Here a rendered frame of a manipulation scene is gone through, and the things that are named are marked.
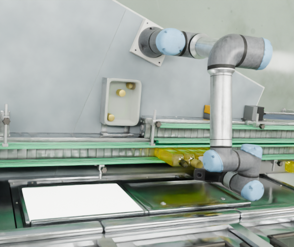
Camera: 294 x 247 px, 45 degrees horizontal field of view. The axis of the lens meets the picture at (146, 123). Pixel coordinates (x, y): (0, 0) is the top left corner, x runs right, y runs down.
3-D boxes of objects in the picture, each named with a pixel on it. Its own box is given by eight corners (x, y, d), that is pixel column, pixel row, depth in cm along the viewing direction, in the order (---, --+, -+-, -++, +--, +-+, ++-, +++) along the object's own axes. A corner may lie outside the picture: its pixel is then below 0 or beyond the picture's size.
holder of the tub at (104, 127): (98, 132, 178) (103, 135, 171) (102, 77, 174) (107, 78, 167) (130, 133, 185) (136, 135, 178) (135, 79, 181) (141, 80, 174)
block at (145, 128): (137, 135, 180) (143, 138, 173) (139, 116, 178) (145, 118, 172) (144, 135, 181) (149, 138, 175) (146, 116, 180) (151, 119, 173)
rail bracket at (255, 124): (243, 124, 197) (259, 129, 185) (245, 111, 196) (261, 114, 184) (249, 124, 199) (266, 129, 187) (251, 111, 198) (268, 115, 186)
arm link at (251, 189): (267, 179, 126) (264, 202, 128) (247, 170, 136) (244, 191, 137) (249, 180, 123) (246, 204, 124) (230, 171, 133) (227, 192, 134)
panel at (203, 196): (17, 193, 145) (24, 230, 114) (17, 186, 144) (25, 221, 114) (206, 183, 181) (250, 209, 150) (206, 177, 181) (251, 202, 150)
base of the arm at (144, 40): (146, 20, 174) (154, 19, 165) (170, 36, 181) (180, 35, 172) (133, 49, 174) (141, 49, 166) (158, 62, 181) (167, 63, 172)
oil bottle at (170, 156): (153, 156, 178) (173, 168, 159) (154, 144, 177) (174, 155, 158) (164, 155, 180) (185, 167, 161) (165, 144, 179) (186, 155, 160)
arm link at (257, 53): (174, 29, 169) (247, 34, 121) (201, 34, 176) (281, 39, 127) (171, 55, 172) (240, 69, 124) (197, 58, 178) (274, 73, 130)
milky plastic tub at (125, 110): (99, 122, 177) (104, 125, 169) (102, 76, 174) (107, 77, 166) (132, 123, 184) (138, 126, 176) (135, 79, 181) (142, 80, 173)
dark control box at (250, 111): (242, 118, 212) (252, 120, 204) (244, 104, 211) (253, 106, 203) (253, 118, 215) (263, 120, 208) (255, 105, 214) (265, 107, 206)
